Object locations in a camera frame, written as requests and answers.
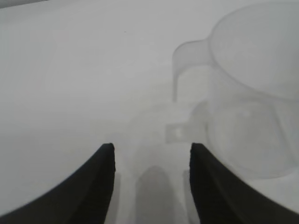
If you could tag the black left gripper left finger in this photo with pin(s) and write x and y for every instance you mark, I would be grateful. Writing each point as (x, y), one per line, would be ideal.
(77, 193)

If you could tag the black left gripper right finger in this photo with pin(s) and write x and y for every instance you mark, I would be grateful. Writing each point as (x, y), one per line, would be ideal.
(222, 198)

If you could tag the clear plastic measuring cup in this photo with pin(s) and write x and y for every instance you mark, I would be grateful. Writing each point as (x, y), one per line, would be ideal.
(233, 116)

